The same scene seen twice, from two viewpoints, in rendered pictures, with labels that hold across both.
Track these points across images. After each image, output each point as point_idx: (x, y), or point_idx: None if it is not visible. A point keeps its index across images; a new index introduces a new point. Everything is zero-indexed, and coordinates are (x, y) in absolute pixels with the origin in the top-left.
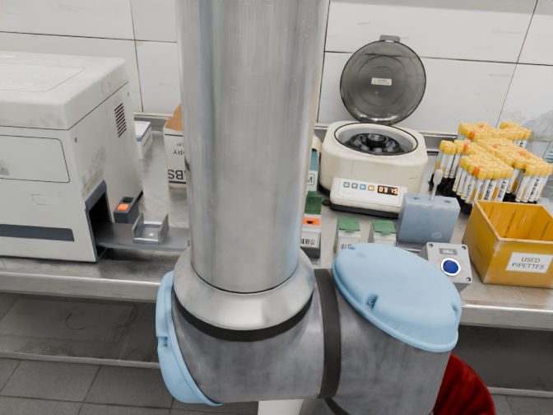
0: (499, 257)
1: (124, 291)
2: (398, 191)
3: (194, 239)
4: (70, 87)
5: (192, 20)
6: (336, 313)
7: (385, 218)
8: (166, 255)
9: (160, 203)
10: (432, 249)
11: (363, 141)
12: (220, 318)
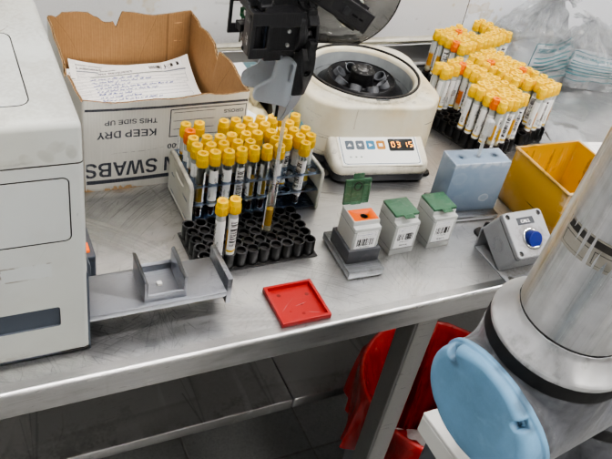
0: None
1: (153, 375)
2: (413, 144)
3: (583, 317)
4: (52, 86)
5: None
6: None
7: (403, 182)
8: (179, 306)
9: (96, 224)
10: (510, 221)
11: (341, 74)
12: (600, 384)
